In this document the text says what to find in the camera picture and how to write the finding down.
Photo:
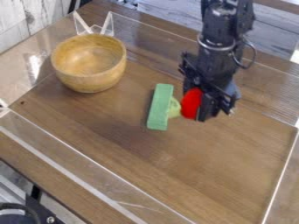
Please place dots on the green rectangular block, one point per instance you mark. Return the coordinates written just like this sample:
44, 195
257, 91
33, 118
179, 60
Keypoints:
157, 115

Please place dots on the clear acrylic tray wall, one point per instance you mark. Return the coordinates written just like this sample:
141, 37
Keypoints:
227, 171

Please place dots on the black table clamp bracket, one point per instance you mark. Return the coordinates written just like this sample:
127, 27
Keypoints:
21, 207

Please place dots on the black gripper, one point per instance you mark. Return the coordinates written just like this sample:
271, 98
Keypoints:
208, 71

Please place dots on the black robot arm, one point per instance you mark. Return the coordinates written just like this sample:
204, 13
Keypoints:
227, 20

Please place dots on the red plush tomato toy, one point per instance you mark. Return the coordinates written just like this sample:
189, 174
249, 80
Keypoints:
187, 106

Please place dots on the wooden bowl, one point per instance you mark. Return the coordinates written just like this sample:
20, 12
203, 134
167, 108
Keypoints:
89, 62

